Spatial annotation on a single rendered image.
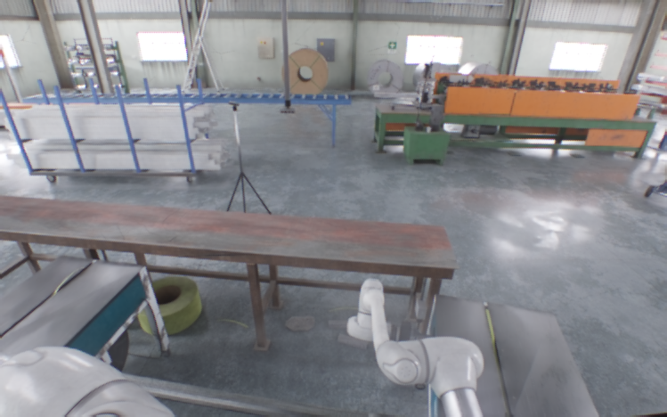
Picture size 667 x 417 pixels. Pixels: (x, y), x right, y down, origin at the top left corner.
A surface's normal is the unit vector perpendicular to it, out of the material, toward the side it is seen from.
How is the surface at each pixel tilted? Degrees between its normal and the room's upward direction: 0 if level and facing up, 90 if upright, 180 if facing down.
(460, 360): 21
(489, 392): 0
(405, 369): 54
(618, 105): 90
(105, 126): 90
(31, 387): 10
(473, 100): 90
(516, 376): 0
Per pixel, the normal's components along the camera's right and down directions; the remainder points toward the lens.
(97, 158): 0.00, 0.47
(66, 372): 0.10, -0.96
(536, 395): 0.02, -0.88
